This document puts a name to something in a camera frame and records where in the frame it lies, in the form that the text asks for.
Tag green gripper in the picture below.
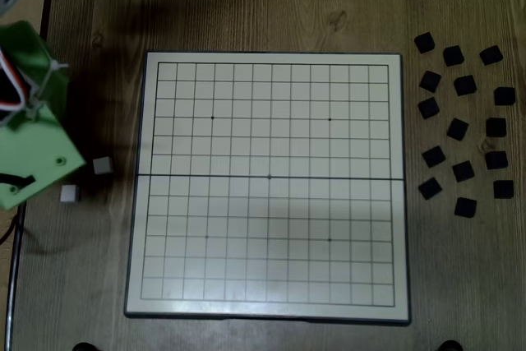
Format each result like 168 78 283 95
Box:
0 21 70 128

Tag white cube stone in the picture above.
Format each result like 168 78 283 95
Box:
59 184 81 204
92 156 114 175

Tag black cube stone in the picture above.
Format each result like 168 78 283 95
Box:
484 150 510 171
451 159 477 183
493 85 517 107
417 96 441 120
413 31 436 55
421 145 447 169
454 196 478 219
492 179 515 200
442 44 466 67
445 117 470 141
453 74 478 97
418 70 443 94
418 177 444 201
485 117 508 139
478 44 505 67

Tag white zip tie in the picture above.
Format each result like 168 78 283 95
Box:
39 59 70 95
22 98 44 122

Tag red white black servo wires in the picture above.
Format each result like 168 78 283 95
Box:
0 44 39 126

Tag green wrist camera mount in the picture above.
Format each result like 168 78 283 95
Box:
0 102 88 210

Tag black camera cable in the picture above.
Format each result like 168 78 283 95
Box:
0 173 36 192

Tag cream Go board dark frame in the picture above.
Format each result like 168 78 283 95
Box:
122 50 412 326

